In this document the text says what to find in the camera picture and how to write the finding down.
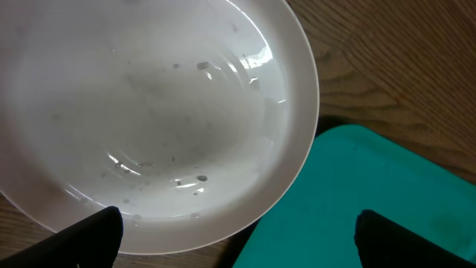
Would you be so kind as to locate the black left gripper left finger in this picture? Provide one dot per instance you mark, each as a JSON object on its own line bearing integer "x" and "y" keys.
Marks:
{"x": 92, "y": 242}

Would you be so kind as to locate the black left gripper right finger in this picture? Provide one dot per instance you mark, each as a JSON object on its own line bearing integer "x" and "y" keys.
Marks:
{"x": 382, "y": 243}

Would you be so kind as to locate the pink plate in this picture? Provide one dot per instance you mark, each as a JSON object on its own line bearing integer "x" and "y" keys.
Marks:
{"x": 192, "y": 117}

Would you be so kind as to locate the blue plastic tray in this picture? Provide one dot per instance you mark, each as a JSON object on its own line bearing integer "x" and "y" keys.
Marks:
{"x": 350, "y": 169}

